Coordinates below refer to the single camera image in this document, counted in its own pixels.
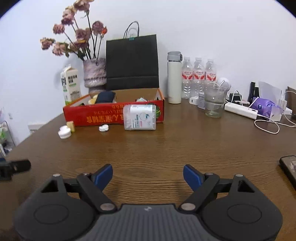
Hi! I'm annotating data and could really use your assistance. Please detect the white yellow plush toy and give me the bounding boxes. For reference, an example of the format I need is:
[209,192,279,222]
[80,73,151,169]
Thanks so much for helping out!
[88,94,98,105]

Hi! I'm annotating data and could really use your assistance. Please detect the clear water bottle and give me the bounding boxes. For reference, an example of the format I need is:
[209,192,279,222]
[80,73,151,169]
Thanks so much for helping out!
[205,59,217,84]
[192,57,205,96]
[182,57,193,99]

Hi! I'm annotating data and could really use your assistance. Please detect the white round lid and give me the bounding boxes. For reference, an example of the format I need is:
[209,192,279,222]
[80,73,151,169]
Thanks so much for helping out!
[58,127,72,139]

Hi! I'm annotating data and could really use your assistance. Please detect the black paper bag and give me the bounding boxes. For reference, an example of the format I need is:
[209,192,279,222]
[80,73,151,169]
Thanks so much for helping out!
[106,35,159,90]

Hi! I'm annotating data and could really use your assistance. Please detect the red cardboard box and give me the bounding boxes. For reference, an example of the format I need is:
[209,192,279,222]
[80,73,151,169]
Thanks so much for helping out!
[63,88,165,126]

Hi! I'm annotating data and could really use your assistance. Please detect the clear glass cup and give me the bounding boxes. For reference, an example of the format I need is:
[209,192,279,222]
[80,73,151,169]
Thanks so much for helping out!
[204,83,227,118]

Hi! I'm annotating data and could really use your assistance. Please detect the green white milk carton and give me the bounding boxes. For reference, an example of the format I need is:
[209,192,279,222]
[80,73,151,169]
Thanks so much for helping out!
[60,65,81,105]

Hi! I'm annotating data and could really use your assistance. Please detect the clear cotton swab jar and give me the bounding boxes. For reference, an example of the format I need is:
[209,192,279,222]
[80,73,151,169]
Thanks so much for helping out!
[123,104,157,131]

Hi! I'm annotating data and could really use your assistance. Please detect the white charger cube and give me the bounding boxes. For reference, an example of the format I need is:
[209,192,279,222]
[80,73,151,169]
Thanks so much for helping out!
[189,96,199,105]

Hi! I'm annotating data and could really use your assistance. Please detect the navy blue pouch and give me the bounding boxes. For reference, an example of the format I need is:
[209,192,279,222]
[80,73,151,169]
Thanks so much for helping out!
[95,91,115,104]

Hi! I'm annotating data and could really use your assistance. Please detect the white power strip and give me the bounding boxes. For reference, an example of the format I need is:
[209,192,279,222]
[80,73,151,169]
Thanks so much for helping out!
[224,102,258,120]

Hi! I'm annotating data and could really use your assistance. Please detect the pink marbled vase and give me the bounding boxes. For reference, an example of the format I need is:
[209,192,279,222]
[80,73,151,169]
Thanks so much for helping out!
[83,58,106,93]

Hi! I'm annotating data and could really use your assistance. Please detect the white round cap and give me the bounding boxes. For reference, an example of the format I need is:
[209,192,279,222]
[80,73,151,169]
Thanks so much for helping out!
[98,124,109,132]

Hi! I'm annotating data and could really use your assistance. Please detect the green crumpled wrapper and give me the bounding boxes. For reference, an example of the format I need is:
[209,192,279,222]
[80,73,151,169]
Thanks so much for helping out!
[136,97,147,102]

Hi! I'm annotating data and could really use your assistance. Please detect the white round lamp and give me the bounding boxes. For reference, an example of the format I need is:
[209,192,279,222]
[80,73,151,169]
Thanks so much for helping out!
[217,77,231,91]

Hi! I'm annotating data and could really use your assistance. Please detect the white thermos bottle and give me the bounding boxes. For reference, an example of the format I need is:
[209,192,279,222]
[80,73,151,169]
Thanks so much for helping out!
[167,51,183,104]

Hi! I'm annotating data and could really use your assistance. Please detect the small wooden block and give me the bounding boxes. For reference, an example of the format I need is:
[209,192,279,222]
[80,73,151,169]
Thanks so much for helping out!
[66,121,75,132]

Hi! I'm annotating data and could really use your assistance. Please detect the dried pink flowers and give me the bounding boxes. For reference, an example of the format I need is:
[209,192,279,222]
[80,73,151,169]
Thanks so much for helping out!
[40,0,108,61]

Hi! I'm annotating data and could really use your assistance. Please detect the black smartphone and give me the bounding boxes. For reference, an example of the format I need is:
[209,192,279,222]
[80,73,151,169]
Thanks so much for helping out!
[279,155,296,186]

